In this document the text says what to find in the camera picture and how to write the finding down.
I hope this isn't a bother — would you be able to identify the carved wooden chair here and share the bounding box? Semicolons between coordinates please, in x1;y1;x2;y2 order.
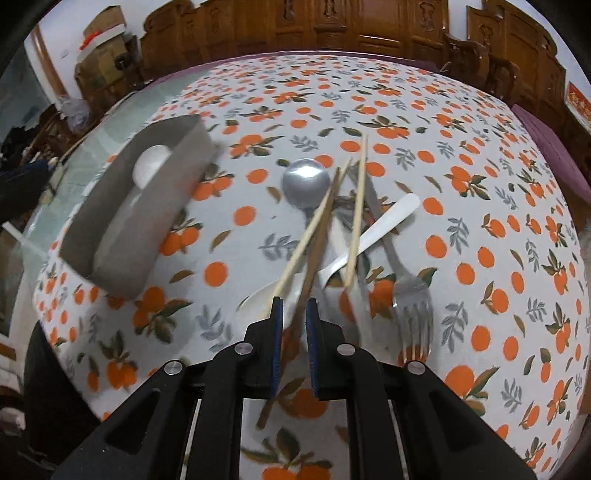
466;0;570;136
203;0;362;60
140;4;209;80
360;0;452;62

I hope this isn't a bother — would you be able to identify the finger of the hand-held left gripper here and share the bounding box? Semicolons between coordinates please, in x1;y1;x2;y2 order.
0;159;58;223

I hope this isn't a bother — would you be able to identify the metal fork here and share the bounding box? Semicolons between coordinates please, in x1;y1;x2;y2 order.
348;165;434;363

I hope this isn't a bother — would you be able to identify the orange fruit print tablecloth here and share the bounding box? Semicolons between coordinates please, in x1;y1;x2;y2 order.
34;53;585;480

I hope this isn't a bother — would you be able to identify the red wall poster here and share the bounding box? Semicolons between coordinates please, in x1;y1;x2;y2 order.
564;82;591;132

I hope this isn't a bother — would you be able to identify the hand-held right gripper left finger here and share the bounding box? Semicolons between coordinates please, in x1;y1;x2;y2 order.
51;296;283;480

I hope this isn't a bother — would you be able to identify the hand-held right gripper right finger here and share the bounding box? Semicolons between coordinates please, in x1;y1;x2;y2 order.
305;298;536;480

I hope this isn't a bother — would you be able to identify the grey rectangular utensil tray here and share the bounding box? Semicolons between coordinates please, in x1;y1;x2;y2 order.
59;114;219;299

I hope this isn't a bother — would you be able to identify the white box red print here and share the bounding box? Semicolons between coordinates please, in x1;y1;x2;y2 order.
75;23;126;62

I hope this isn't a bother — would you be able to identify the small brown cardboard box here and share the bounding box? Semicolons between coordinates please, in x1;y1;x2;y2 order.
83;8;128;38

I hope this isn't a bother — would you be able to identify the dark brown wooden chopstick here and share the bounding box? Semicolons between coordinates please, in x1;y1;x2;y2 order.
256;167;342;430

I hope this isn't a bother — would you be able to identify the wooden armchair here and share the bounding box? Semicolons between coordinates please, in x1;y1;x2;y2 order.
442;32;523;108

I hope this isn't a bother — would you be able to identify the clear plastic bag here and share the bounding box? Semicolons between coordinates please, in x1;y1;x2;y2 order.
59;96;94;134

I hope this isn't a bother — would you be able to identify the large round metal spoon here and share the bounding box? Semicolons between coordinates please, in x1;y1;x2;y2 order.
281;158;331;232

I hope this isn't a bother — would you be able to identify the large brown cardboard box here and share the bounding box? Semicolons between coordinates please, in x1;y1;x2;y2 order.
75;45;140;104

